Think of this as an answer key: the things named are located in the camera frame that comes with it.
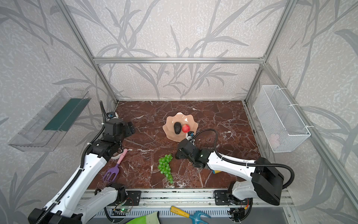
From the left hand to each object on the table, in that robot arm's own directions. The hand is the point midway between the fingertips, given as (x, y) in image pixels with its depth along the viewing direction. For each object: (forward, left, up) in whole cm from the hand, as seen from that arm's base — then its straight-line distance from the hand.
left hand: (127, 121), depth 77 cm
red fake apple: (+8, -33, -20) cm, 39 cm away
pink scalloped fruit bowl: (+17, -31, -21) cm, 41 cm away
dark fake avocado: (+8, -27, -20) cm, 35 cm away
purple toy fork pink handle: (-20, +9, -22) cm, 31 cm away
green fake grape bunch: (-18, -20, -19) cm, 33 cm away
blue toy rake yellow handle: (-42, -38, -20) cm, 60 cm away
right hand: (-8, -30, -13) cm, 34 cm away
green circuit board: (-40, -2, -23) cm, 46 cm away
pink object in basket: (-10, -80, -1) cm, 80 cm away
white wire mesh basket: (-11, -76, +12) cm, 78 cm away
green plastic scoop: (-43, -17, -22) cm, 51 cm away
